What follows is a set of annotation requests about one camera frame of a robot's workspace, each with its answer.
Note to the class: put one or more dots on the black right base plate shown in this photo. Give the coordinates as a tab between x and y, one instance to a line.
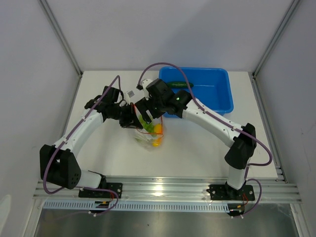
225	192

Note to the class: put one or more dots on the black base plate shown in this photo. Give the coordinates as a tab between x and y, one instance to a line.
225	192
106	192

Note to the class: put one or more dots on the clear zip bag orange zipper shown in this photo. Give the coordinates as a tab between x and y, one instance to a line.
154	121

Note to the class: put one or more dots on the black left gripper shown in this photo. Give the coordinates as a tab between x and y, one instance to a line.
132	119

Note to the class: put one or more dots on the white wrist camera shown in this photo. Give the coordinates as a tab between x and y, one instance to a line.
128	97
142	87

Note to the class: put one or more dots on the aluminium frame post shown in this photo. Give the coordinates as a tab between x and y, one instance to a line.
280	30
44	4

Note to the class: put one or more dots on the yellow orange mango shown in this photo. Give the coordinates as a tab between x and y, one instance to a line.
158	132

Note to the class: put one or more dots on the white slotted cable duct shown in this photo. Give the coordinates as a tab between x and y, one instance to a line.
137	206

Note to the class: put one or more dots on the aluminium mounting rail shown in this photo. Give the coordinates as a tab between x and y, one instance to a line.
194	189

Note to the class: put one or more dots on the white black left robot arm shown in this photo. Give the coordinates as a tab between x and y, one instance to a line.
58	162

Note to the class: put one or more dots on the right aluminium frame post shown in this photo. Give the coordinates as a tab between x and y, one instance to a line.
280	30

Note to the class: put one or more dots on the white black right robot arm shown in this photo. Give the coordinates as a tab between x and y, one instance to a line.
239	139

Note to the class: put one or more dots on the green cucumber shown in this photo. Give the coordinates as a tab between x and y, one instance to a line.
177	84

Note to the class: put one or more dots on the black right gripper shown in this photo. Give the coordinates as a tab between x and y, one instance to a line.
141	106

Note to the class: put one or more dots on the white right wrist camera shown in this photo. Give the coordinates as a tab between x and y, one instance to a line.
142	87

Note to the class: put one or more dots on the green grape bunch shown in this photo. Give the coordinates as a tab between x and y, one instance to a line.
147	127

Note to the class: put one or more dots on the blue plastic bin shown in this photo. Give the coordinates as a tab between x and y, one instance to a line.
211	86

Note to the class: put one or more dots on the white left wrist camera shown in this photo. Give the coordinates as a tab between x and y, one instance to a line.
128	97

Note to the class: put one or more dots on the white green cauliflower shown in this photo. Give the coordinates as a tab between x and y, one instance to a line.
142	137

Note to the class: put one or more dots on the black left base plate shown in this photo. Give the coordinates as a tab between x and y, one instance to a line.
106	192

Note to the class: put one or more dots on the left aluminium frame post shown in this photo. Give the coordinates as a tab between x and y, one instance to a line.
44	4

